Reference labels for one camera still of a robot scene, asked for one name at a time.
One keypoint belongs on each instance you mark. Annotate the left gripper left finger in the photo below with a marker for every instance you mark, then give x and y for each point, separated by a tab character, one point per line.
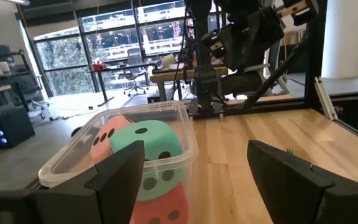
113	186

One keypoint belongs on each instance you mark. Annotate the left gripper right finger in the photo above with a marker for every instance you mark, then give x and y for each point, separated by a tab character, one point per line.
291	186

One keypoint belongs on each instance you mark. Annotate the small green translucent die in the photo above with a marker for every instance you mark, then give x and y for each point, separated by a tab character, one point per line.
289	151

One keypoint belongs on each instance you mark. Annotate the pink foam die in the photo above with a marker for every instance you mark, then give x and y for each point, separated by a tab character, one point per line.
104	146

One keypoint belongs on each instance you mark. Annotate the red foam die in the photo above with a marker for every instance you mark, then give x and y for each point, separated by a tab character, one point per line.
163	208

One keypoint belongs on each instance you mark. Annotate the teal foam die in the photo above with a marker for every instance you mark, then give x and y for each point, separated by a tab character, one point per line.
154	140

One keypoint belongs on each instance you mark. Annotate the clear plastic bin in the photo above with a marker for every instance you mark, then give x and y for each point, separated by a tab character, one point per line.
179	112

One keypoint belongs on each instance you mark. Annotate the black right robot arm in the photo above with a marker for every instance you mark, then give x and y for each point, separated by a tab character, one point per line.
241	40

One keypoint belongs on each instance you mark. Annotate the black curved clamp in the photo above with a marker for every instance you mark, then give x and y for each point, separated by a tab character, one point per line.
75	130

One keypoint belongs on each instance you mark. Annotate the silver aluminium bar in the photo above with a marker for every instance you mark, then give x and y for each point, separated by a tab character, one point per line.
325	96

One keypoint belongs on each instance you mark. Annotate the grey office chair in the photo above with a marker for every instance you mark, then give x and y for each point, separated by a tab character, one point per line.
134	71

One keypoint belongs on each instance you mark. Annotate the black office desk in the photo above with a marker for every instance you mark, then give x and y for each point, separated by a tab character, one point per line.
120	67

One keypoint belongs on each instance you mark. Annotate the black PC tower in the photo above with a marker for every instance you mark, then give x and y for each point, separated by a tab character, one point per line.
11	124

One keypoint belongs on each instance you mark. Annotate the wooden work table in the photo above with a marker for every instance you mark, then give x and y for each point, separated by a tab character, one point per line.
172	74

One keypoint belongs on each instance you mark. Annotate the dark office chair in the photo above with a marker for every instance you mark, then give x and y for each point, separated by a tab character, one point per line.
26	93

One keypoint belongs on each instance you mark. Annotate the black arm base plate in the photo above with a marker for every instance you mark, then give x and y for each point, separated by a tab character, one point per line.
207	110

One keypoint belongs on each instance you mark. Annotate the black table frame rails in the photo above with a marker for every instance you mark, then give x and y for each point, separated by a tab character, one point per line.
315	62

